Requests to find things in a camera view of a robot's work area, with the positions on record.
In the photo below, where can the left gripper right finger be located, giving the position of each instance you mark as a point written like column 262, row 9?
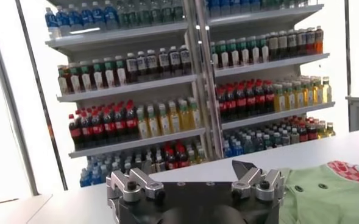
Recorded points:
column 246, row 185

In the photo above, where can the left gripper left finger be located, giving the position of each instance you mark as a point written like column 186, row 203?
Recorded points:
column 127, row 188

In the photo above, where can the green polo shirt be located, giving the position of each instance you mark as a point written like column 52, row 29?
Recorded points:
column 319, row 198

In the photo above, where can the red cap cola bottle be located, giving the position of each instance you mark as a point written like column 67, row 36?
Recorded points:
column 250, row 101
column 241, row 103
column 260, row 100
column 120, row 125
column 231, row 105
column 109, row 128
column 86, row 131
column 131, row 123
column 222, row 106
column 97, row 130
column 269, row 98
column 75, row 134

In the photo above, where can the yellow drink bottle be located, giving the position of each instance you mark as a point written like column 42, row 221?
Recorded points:
column 317, row 93
column 299, row 96
column 194, row 115
column 142, row 125
column 153, row 123
column 327, row 91
column 174, row 119
column 164, row 121
column 279, row 100
column 289, row 98
column 184, row 117
column 308, row 94

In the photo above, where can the green cap white label bottle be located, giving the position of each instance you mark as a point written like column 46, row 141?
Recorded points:
column 243, row 53
column 253, row 51
column 263, row 50
column 109, row 74
column 120, row 72
column 222, row 56
column 74, row 79
column 214, row 57
column 97, row 76
column 86, row 77
column 233, row 54

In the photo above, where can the dark bottle white square label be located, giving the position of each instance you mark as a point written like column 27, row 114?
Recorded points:
column 164, row 63
column 292, row 44
column 152, row 64
column 311, row 41
column 174, row 61
column 185, row 60
column 301, row 43
column 132, row 68
column 142, row 66

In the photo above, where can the grey drinks shelving unit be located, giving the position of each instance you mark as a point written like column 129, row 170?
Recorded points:
column 258, row 64
column 121, row 35

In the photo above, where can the orange cap white label bottle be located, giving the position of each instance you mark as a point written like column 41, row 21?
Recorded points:
column 62, row 80

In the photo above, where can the black slanted pole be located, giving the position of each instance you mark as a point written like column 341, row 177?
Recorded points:
column 347, row 45
column 40, row 91

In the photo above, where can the dark bottle beige label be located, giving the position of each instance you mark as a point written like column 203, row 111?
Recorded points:
column 282, row 45
column 273, row 46

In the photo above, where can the red drink bottle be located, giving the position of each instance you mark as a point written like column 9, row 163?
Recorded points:
column 319, row 40

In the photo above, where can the green label clear bottle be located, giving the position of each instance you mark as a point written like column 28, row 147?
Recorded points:
column 122, row 14
column 156, row 12
column 133, row 13
column 144, row 12
column 178, row 11
column 167, row 11

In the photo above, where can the blue label water bottle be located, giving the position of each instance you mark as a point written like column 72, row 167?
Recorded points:
column 51, row 23
column 97, row 16
column 63, row 21
column 74, row 19
column 110, row 15
column 86, row 18

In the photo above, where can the grey window frame post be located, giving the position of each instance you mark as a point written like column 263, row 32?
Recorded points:
column 11, row 121

